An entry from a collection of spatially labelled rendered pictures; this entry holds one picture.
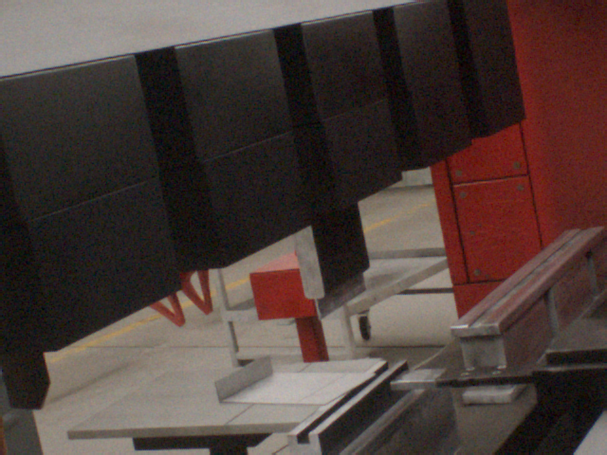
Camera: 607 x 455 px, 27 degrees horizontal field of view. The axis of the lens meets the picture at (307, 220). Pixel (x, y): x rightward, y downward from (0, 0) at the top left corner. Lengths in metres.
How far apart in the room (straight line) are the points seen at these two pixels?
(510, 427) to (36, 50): 0.78
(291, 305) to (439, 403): 1.76
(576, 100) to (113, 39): 1.19
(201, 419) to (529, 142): 0.93
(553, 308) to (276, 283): 1.45
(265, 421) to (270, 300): 1.91
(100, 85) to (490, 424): 0.73
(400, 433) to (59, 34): 0.56
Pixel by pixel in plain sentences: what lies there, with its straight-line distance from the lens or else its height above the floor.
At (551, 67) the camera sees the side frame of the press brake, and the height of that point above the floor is 1.21.
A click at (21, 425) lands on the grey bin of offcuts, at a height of 0.34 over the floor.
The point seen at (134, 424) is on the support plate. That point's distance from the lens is 1.25.
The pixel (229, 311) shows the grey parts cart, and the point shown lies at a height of 0.37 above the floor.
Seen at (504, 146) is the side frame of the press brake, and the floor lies 1.10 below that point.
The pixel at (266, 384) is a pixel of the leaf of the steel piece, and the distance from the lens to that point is 1.27.
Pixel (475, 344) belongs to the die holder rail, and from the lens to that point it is 1.50.
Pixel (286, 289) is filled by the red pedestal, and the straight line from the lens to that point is 3.03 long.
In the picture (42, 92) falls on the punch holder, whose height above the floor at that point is 1.33.
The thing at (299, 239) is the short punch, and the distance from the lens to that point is 1.13.
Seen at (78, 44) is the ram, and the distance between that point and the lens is 0.83.
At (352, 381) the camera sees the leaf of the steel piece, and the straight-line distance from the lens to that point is 1.22.
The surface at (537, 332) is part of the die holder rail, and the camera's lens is 1.60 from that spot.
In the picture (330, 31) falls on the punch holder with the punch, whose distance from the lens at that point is 1.14.
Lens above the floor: 1.33
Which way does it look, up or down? 8 degrees down
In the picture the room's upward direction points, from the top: 11 degrees counter-clockwise
